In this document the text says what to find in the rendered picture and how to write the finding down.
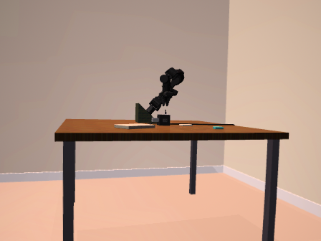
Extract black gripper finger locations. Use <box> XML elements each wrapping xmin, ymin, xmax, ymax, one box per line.
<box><xmin>159</xmin><ymin>97</ymin><xmax>165</xmax><ymax>106</ymax></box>
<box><xmin>164</xmin><ymin>96</ymin><xmax>172</xmax><ymax>106</ymax></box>

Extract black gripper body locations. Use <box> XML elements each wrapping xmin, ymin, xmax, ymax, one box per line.
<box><xmin>159</xmin><ymin>84</ymin><xmax>174</xmax><ymax>97</ymax></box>

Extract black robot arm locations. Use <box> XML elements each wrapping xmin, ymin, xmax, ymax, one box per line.
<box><xmin>146</xmin><ymin>67</ymin><xmax>184</xmax><ymax>114</ymax></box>

